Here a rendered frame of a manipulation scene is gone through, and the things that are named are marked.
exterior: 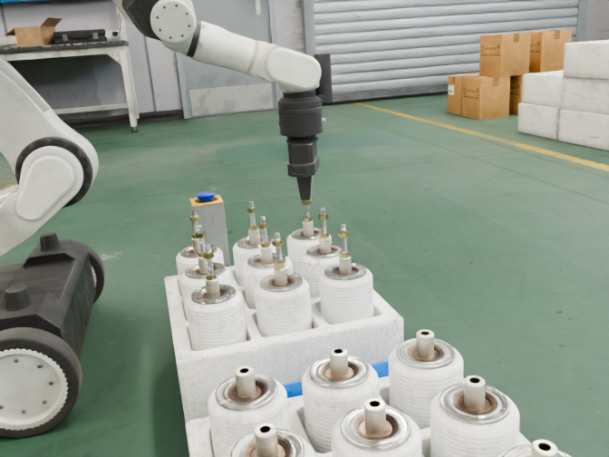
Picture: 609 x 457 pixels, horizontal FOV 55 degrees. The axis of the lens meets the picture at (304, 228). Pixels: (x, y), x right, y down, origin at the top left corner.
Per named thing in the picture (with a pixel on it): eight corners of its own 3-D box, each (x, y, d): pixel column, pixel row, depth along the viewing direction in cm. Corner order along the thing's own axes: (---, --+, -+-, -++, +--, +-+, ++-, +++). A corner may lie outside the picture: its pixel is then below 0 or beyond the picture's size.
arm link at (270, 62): (316, 94, 113) (250, 74, 108) (303, 92, 121) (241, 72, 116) (326, 61, 111) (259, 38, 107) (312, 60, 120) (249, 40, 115)
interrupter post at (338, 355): (333, 381, 72) (332, 357, 71) (327, 371, 74) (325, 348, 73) (352, 377, 73) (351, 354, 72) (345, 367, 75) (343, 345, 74)
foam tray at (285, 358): (190, 458, 98) (176, 363, 92) (175, 349, 134) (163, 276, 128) (405, 407, 107) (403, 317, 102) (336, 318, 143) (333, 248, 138)
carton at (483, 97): (508, 116, 443) (510, 75, 434) (479, 120, 439) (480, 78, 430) (488, 112, 471) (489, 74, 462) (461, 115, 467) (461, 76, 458)
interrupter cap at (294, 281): (307, 277, 105) (306, 273, 104) (297, 294, 98) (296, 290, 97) (266, 276, 106) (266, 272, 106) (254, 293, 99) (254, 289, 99)
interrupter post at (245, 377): (238, 402, 69) (236, 377, 68) (235, 391, 71) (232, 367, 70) (258, 397, 70) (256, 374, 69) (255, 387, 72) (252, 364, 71)
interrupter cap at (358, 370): (319, 397, 69) (319, 392, 69) (302, 365, 76) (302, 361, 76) (379, 384, 71) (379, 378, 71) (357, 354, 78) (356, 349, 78)
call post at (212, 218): (208, 331, 141) (192, 207, 132) (205, 318, 148) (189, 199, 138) (237, 325, 143) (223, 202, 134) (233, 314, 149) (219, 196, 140)
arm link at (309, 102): (285, 117, 113) (280, 56, 110) (272, 112, 123) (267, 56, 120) (340, 111, 116) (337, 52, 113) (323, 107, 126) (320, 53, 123)
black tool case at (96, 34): (55, 45, 515) (52, 33, 512) (105, 42, 529) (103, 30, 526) (54, 44, 485) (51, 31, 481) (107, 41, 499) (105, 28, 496)
